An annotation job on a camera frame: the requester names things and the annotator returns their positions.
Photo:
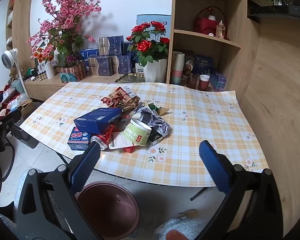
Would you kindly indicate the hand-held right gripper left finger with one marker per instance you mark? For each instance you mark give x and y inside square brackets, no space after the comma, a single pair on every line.
[86,165]

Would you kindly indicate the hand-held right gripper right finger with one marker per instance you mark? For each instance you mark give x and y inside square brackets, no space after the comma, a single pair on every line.
[215,167]

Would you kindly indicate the red soda can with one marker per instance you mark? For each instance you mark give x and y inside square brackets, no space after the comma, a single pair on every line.
[103,138]

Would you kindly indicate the white card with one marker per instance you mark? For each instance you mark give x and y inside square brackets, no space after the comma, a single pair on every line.
[117,141]

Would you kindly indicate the small red packet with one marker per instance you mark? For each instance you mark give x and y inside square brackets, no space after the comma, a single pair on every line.
[129,150]

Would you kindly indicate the dark blue cardboard box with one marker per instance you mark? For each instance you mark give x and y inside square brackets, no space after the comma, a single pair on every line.
[97,120]

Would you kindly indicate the brown plastic bin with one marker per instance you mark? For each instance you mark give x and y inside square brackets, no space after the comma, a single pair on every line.
[107,210]

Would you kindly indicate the green label paper tub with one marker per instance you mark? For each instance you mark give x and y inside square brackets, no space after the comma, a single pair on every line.
[136,132]

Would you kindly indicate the black snack packet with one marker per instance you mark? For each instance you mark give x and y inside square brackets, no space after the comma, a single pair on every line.
[155,136]

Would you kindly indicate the silver foil bag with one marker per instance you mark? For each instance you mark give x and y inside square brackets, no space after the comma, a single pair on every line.
[161,125]

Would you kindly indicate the gold red wrapper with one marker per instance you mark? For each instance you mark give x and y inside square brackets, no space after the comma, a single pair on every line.
[120,100]

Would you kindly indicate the green gold wrapper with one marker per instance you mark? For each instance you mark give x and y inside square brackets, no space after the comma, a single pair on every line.
[162,110]

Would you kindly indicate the white printed packet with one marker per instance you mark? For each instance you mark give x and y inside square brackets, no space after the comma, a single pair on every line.
[130,92]

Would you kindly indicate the red patterned cloth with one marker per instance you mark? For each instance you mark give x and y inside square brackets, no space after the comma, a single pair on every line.
[0,108]

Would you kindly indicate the clear plastic bag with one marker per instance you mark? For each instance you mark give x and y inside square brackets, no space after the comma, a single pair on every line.
[20,101]

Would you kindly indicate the black box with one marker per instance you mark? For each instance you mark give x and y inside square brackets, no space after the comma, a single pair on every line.
[27,137]

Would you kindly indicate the yellow checkered floral tablecloth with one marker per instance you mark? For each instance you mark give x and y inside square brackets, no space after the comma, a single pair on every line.
[190,135]

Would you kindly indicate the white fan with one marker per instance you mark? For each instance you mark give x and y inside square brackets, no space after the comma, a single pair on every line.
[10,57]

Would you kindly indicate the row of small bottles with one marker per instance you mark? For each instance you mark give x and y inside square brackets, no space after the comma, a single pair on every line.
[41,76]

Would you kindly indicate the low wooden cabinet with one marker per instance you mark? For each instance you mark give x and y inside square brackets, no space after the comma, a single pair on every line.
[47,87]

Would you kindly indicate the slim white vase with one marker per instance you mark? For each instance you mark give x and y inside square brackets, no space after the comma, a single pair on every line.
[50,70]

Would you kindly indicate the orange flower bouquet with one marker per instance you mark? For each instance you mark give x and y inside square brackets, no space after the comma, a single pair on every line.
[42,53]

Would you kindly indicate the patterned corrugated planter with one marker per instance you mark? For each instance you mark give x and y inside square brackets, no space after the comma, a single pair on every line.
[72,73]

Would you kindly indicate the red paper cup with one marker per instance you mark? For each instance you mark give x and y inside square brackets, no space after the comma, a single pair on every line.
[204,83]

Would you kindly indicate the wooden bookshelf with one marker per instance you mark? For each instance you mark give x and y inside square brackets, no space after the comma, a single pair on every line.
[20,17]

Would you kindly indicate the small blue box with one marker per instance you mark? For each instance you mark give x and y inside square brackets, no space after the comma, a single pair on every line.
[218,81]

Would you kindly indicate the dark red cup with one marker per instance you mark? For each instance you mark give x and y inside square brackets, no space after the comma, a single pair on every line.
[193,82]

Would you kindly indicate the gold leaf tray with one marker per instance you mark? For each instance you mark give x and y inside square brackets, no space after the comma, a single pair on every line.
[130,78]

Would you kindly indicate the blue silver gift box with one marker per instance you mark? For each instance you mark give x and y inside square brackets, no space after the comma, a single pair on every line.
[122,65]
[100,66]
[111,45]

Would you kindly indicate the dark blue gift box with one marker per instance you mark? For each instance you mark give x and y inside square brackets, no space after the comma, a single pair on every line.
[202,65]

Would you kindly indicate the flat blue box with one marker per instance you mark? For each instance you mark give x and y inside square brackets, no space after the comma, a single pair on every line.
[88,53]

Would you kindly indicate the dark moon printed box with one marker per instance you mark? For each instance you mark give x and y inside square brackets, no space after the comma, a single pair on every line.
[190,65]

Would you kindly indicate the stack of pastel paper cups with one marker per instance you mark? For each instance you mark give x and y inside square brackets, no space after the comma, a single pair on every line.
[177,67]

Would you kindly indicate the pink blossom plant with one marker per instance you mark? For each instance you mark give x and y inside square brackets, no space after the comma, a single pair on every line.
[65,17]

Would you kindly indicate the wooden shelf unit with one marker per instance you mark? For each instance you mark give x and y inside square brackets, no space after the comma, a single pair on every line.
[242,62]

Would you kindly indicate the white faceted vase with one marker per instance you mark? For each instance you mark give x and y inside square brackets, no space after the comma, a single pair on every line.
[153,71]

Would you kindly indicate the blue patterned box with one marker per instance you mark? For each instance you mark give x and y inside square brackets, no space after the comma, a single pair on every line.
[128,48]

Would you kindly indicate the red rose plant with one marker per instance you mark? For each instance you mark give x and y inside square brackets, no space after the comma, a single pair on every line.
[145,45]

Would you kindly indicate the glass perfume bottle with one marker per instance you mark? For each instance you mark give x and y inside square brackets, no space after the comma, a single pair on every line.
[220,30]

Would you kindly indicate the light blue carton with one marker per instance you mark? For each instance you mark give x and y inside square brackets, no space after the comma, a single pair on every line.
[145,20]

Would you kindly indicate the black counter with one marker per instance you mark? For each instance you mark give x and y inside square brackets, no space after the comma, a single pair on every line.
[277,13]

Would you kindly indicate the black chair frame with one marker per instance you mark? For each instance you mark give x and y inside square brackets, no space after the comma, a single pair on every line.
[5,170]

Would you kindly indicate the white wall socket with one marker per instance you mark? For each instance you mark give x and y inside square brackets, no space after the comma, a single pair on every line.
[90,31]

